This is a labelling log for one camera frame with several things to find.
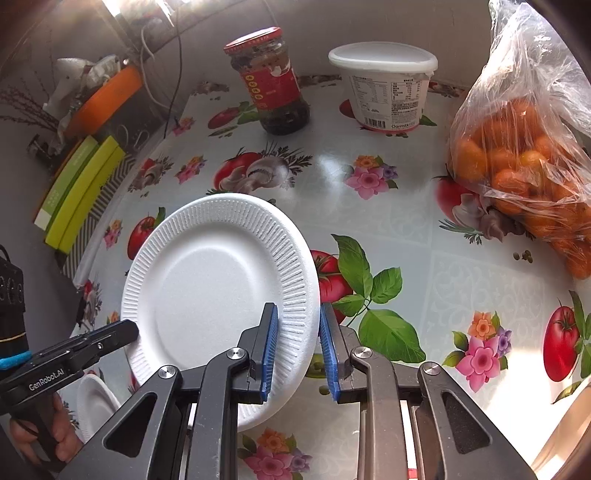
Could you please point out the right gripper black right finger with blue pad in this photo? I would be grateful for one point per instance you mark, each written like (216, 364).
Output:
(452, 437)

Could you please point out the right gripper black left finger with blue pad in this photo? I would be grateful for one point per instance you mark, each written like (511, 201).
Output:
(184, 423)

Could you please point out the person's left hand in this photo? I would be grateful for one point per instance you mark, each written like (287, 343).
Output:
(25, 434)

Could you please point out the small white foam plate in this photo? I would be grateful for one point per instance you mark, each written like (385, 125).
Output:
(96, 404)

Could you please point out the yellow-green box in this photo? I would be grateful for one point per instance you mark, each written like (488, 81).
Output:
(68, 219)

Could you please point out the green white box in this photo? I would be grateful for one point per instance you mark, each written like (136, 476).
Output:
(66, 176)

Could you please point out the orange round container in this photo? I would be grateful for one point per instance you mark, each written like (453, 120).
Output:
(104, 103)

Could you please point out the plastic bag of oranges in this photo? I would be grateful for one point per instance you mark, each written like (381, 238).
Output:
(512, 142)

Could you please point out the white plastic yogurt tub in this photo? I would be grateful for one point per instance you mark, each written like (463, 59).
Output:
(387, 82)

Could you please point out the glass jar red lid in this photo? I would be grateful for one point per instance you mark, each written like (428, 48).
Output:
(262, 60)

